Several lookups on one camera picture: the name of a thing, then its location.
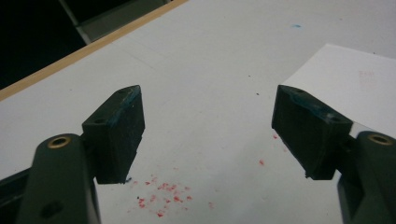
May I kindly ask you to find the grey metal stand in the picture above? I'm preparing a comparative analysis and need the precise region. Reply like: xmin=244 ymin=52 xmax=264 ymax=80
xmin=58 ymin=0 xmax=173 ymax=45

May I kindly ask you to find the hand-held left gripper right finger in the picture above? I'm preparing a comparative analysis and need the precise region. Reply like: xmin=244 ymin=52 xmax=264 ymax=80
xmin=271 ymin=84 xmax=396 ymax=224

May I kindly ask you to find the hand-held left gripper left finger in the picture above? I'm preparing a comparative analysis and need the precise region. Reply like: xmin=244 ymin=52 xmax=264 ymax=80
xmin=16 ymin=84 xmax=146 ymax=224

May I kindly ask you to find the white paper sheet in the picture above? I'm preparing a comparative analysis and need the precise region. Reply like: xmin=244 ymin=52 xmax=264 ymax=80
xmin=282 ymin=43 xmax=396 ymax=139

